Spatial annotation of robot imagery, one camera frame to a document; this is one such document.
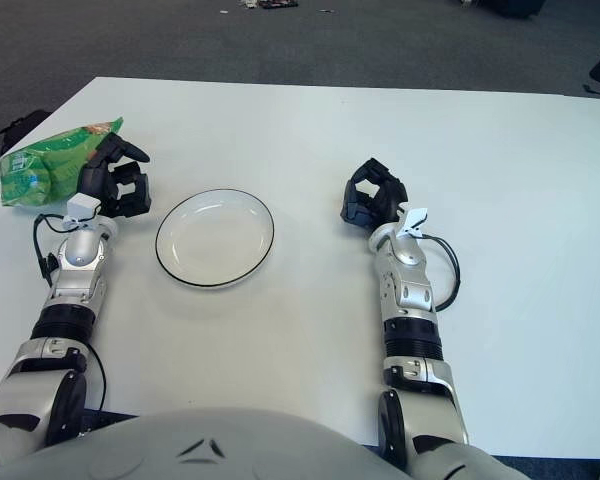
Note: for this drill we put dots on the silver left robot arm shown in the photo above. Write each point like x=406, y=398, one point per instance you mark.
x=75, y=280

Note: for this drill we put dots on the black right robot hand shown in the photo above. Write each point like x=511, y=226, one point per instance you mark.
x=392, y=197

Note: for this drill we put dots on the white wrist connector block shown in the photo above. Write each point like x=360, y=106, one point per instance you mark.
x=84, y=206
x=414, y=219

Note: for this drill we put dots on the white plate with black rim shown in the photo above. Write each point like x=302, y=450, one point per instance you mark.
x=215, y=240

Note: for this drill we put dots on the green snack chips bag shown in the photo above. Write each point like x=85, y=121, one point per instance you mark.
x=40, y=165

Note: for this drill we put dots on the circuit board clutter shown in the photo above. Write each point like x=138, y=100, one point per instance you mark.
x=275, y=4

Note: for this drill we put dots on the white right wrist connector block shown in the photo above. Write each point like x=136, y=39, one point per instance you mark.
x=414, y=219

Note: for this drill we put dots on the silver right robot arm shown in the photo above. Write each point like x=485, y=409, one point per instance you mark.
x=412, y=295

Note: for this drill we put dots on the grey robot torso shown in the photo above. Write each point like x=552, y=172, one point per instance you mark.
x=260, y=445

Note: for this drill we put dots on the white left wrist connector block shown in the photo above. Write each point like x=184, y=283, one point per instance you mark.
x=84, y=206

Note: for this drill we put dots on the large dark floor object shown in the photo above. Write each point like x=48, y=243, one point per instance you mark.
x=520, y=7

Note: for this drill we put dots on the black bag on floor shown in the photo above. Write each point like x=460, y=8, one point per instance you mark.
x=22, y=125

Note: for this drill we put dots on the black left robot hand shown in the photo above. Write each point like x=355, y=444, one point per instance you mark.
x=92, y=180

